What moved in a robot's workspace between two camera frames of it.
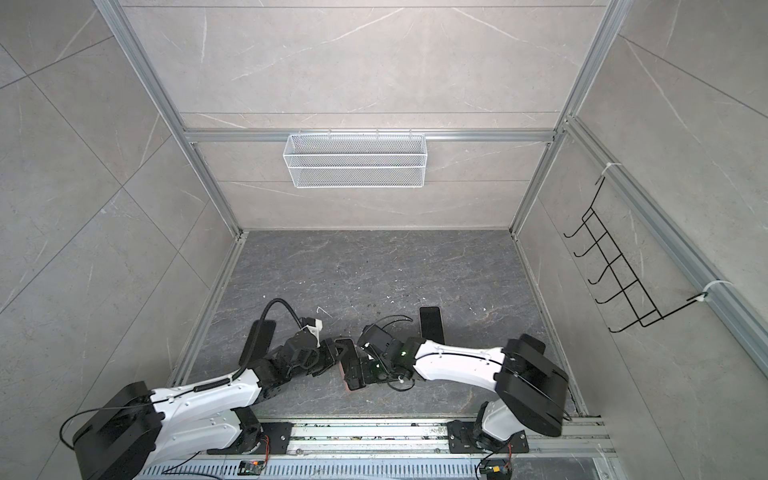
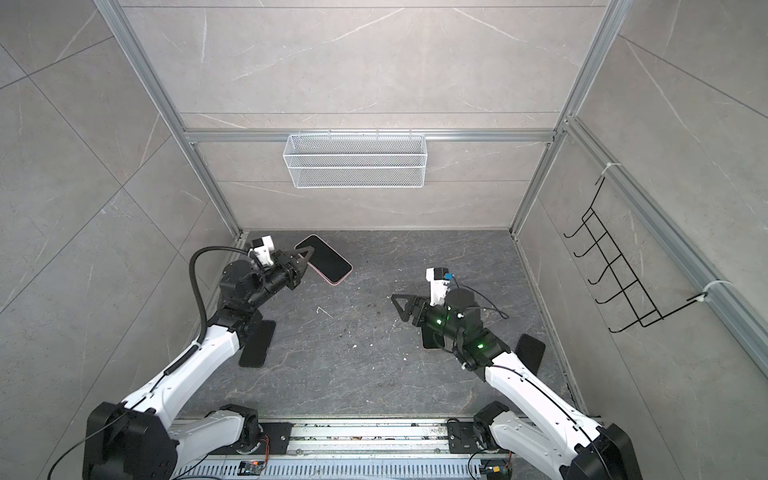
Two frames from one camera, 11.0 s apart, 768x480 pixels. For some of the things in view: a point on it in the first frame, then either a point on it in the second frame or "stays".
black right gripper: [367, 375] → [422, 303]
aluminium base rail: [400, 450] stays
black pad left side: [259, 341] stays
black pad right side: [533, 343] stays
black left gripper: [329, 347] → [283, 261]
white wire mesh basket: [355, 160] stays
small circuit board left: [250, 467] stays
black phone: [351, 366] → [325, 261]
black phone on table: [432, 325] stays
